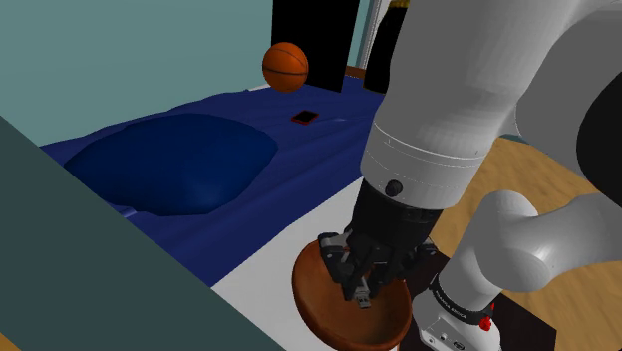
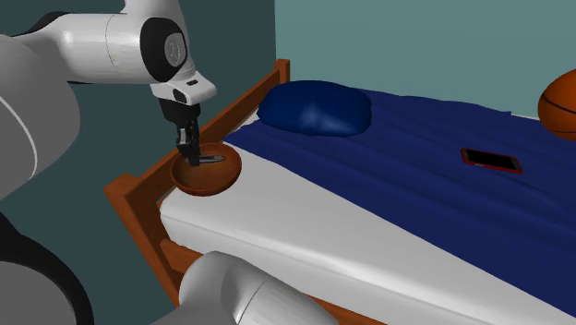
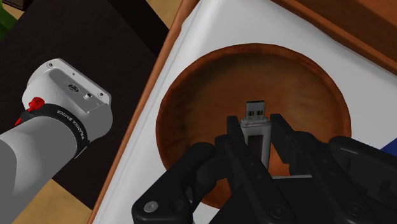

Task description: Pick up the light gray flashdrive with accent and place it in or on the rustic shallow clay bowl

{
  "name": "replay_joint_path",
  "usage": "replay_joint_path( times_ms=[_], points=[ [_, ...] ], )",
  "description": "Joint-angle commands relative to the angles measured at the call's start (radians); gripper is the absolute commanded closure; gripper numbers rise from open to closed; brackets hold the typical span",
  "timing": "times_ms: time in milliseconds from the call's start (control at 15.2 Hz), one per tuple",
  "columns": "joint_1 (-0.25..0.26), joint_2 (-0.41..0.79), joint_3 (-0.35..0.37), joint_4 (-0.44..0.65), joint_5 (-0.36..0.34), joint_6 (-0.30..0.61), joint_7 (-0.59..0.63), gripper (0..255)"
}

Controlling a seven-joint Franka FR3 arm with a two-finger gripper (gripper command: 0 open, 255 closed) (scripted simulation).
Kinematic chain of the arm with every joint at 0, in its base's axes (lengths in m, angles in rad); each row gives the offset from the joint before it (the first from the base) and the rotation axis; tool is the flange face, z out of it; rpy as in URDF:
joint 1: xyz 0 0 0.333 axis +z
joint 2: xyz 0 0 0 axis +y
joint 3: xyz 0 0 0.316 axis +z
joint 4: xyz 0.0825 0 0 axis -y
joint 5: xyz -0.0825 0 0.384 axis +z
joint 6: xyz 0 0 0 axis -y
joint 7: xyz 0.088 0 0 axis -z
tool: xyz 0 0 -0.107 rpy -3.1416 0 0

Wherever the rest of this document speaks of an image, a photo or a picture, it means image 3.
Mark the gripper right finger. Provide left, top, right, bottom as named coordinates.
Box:
left=269, top=113, right=397, bottom=224

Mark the green rounded thing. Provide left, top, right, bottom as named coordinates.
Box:
left=0, top=4, right=18, bottom=42

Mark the white USB stick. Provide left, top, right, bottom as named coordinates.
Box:
left=240, top=99, right=272, bottom=170

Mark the blue flat thing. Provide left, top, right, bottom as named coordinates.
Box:
left=380, top=143, right=397, bottom=158

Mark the wooden bed with white sheet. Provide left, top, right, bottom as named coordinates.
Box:
left=87, top=0, right=397, bottom=224

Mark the brown wooden bowl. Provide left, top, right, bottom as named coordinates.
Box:
left=155, top=43, right=352, bottom=209

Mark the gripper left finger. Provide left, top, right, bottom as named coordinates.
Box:
left=131, top=115, right=296, bottom=224

